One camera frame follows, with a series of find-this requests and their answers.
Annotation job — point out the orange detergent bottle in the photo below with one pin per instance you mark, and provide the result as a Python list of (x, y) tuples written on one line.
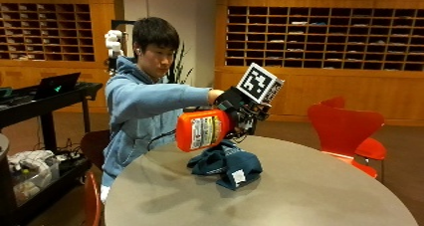
[(201, 129)]

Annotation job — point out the white marker cube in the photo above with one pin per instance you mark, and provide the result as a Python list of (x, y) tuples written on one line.
[(258, 83)]

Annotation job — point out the dark teal cloth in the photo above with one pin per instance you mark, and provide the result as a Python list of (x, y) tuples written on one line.
[(227, 164)]

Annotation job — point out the orange chair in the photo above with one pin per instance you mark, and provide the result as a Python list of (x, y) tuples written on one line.
[(366, 143), (344, 128)]

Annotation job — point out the green plant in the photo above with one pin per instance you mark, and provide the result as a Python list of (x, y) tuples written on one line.
[(178, 68)]

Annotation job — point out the the person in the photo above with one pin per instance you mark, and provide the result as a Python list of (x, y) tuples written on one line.
[(141, 100)]

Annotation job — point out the wooden pigeonhole shelf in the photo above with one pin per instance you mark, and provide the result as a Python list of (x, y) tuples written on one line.
[(47, 32), (324, 38)]

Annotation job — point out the white device on stand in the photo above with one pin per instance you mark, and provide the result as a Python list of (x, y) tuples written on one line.
[(113, 43)]

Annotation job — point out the dark red chair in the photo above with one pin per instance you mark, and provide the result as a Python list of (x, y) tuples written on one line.
[(93, 173)]

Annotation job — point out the black laptop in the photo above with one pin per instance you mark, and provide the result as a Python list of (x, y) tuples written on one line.
[(55, 85)]

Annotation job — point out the black cart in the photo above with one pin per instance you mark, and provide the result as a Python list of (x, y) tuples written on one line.
[(41, 129)]

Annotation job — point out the clear plastic bin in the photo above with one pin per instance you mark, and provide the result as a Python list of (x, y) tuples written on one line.
[(31, 174)]

